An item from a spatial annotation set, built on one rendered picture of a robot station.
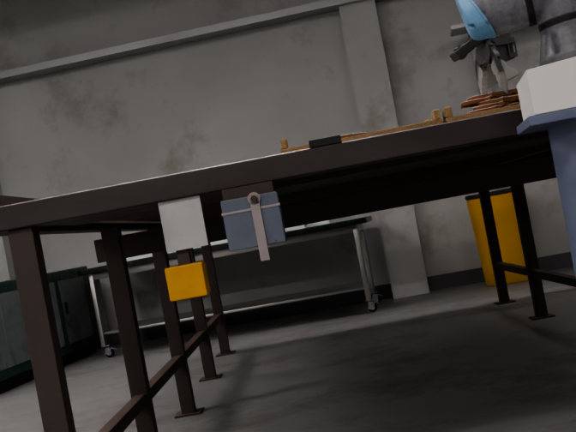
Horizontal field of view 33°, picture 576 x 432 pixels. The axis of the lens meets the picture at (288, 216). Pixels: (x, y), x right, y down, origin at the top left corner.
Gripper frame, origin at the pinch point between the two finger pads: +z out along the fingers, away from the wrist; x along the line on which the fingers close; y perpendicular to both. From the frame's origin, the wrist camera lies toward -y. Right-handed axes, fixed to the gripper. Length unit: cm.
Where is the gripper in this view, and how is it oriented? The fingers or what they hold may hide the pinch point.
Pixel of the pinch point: (493, 95)
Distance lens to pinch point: 260.2
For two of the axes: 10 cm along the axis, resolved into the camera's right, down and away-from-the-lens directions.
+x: -2.8, 0.6, 9.6
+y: 9.4, -1.7, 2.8
